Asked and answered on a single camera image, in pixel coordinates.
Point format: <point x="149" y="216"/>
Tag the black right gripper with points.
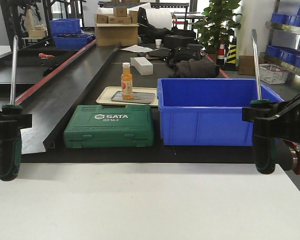
<point x="275" y="119"/>

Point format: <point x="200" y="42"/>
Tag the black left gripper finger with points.
<point x="12" y="120"/>

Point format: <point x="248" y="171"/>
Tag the green black screwdriver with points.
<point x="10" y="150"/>
<point x="262" y="148"/>

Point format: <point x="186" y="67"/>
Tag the beige plastic tray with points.
<point x="107" y="95"/>

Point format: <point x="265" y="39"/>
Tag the small grey metal tray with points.
<point x="137" y="97"/>

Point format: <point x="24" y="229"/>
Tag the large blue plastic bin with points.
<point x="205" y="111"/>

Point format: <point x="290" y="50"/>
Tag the brown cardboard box on floor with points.
<point x="246" y="65"/>

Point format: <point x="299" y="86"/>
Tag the black yellow traffic cone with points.
<point x="231" y="59"/>

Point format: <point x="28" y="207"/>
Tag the red white traffic cone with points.
<point x="221" y="54"/>

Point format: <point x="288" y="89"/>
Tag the green SATA tool case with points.
<point x="93" y="126"/>

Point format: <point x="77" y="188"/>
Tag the dark cloth bundle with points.
<point x="195" y="69"/>

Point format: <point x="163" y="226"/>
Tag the black bag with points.
<point x="181" y="53"/>

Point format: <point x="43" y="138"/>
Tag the blue crate lower stacked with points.
<point x="74" y="42"/>

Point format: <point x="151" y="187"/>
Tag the blue crate stacked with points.
<point x="74" y="42"/>
<point x="65" y="26"/>

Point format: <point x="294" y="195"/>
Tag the green potted plant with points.
<point x="218" y="24"/>

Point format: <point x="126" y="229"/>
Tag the blue crate upper stacked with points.
<point x="65" y="26"/>

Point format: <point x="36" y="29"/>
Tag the black equipment case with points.
<point x="175" y="41"/>

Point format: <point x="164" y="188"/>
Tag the orange juice bottle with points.
<point x="126" y="81"/>

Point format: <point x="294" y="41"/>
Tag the white rectangular box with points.
<point x="142" y="65"/>

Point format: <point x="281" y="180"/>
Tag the white paper cup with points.
<point x="158" y="43"/>

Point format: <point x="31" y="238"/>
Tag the large open cardboard box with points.
<point x="109" y="34"/>

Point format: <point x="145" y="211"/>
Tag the white foam roll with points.
<point x="159" y="18"/>

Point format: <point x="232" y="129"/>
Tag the white paper sheet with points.
<point x="137" y="49"/>

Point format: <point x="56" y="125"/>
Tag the white wire basket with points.
<point x="272" y="74"/>

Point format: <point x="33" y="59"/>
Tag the red conveyor end bracket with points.
<point x="293" y="163"/>

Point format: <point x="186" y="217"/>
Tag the black angled guide rail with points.
<point x="52" y="100"/>

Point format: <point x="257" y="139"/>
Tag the orange handled tool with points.
<point x="45" y="56"/>

